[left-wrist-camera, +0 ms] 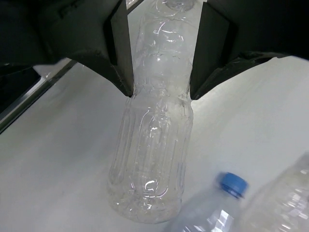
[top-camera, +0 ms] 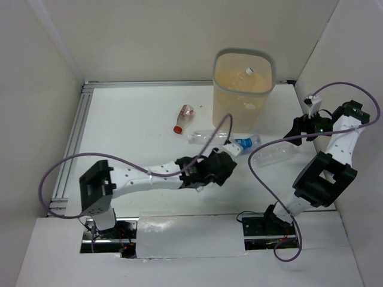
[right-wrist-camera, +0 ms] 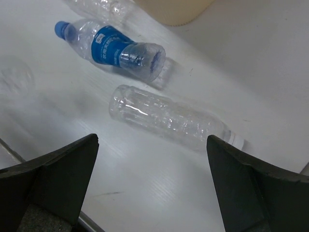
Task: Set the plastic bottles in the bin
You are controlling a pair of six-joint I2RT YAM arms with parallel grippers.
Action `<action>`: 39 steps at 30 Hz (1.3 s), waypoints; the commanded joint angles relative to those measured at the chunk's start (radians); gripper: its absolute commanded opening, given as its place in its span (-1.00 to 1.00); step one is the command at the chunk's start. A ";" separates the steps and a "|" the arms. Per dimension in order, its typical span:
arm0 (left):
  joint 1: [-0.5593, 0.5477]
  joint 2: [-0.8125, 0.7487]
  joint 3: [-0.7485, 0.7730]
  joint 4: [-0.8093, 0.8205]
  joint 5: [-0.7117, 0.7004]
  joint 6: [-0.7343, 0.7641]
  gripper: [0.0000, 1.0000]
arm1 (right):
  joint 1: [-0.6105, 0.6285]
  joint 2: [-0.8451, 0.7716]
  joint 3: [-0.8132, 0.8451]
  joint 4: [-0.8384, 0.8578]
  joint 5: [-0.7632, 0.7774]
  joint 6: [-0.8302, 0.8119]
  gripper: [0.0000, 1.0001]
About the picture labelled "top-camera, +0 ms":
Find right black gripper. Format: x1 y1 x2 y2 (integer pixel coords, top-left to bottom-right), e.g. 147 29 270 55
284 106 335 146

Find capless clear bottle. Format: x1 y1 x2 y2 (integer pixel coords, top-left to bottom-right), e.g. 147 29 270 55
252 142 298 167

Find small red-capped bottle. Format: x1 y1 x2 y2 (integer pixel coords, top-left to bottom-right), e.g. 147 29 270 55
173 105 194 135

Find clear bottle white cap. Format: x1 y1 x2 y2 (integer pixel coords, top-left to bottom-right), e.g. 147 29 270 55
227 67 265 92

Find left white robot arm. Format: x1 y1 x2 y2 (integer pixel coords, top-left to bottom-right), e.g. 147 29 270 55
79 149 237 239

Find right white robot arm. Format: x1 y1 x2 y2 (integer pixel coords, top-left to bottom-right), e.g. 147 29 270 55
261 100 370 234

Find clear bottle near bin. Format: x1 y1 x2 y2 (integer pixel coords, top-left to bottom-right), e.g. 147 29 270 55
187 130 228 145

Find beige mesh waste bin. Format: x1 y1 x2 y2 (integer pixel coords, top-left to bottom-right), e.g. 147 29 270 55
212 48 276 133

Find blue-labelled blue-capped bottle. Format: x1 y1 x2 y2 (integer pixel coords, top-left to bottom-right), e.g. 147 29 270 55
211 134 262 156

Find glossy white tape sheet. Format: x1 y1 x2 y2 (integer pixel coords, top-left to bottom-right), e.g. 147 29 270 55
136 215 247 259

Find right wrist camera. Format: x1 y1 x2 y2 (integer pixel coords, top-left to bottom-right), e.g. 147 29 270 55
303 94 322 118

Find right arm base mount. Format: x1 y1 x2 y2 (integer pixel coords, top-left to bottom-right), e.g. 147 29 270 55
236 204 299 251

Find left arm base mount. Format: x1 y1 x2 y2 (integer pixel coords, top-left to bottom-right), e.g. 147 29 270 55
79 218 138 259

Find aluminium frame rail left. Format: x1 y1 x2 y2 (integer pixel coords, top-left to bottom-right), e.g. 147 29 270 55
49 82 93 215

